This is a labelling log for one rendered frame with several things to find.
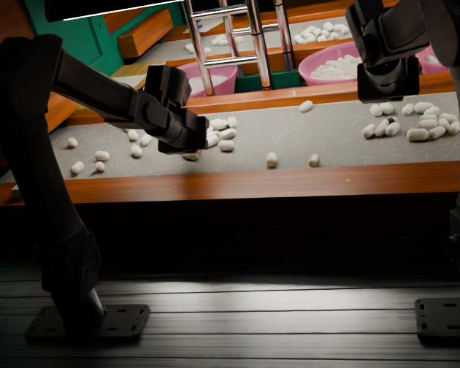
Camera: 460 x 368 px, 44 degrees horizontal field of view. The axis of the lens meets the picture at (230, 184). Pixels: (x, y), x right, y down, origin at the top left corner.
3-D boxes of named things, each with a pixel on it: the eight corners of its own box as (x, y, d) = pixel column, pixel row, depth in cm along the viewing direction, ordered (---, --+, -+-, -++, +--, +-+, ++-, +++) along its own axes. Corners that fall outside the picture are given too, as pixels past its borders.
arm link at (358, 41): (331, 25, 93) (342, -18, 82) (380, 11, 93) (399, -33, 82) (353, 87, 90) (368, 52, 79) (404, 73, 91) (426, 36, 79)
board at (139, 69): (118, 109, 146) (117, 105, 146) (70, 114, 152) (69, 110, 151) (166, 63, 173) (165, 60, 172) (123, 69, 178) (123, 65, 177)
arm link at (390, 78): (360, 55, 94) (353, 39, 87) (393, 41, 92) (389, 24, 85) (373, 92, 92) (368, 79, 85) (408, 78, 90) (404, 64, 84)
